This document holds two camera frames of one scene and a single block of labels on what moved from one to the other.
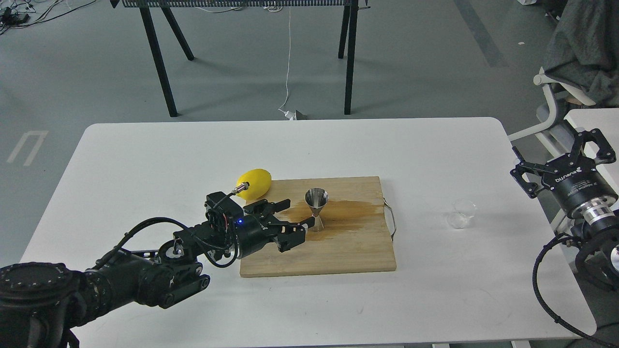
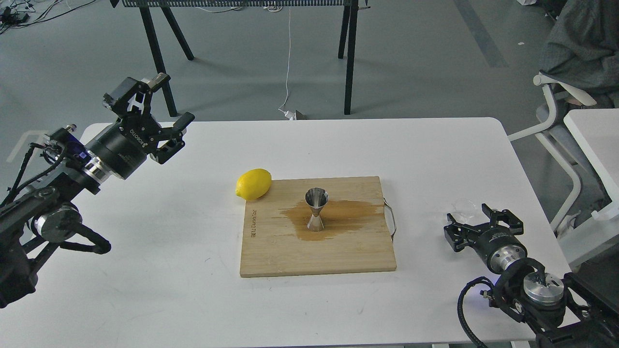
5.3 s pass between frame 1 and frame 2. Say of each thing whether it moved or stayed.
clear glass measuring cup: stayed
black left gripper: moved
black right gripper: moved
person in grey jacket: stayed
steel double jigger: stayed
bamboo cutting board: stayed
